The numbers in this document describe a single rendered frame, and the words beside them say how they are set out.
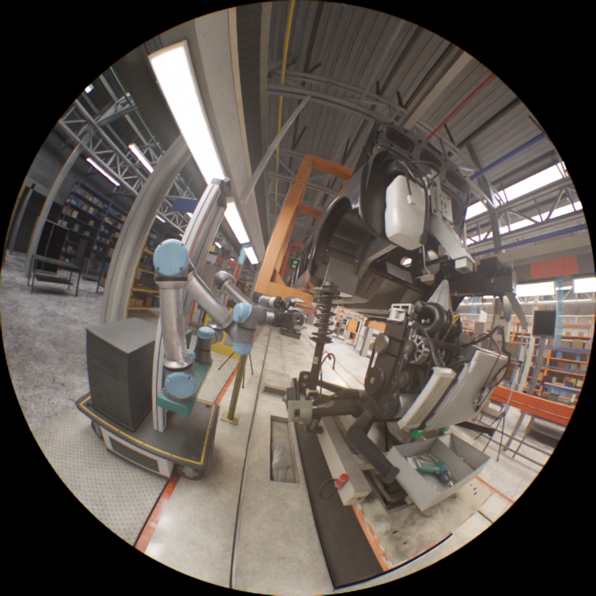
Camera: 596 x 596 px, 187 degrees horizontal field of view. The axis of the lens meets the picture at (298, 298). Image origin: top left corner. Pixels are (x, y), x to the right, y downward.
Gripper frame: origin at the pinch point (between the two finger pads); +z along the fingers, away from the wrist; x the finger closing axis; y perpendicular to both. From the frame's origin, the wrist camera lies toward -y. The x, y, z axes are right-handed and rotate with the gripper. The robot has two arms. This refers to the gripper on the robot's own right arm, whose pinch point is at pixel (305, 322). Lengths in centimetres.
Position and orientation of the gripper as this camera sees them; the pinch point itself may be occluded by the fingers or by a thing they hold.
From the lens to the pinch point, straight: 88.3
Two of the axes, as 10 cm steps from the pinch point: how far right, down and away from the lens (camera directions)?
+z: 6.7, 1.9, 7.2
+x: -0.6, 9.8, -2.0
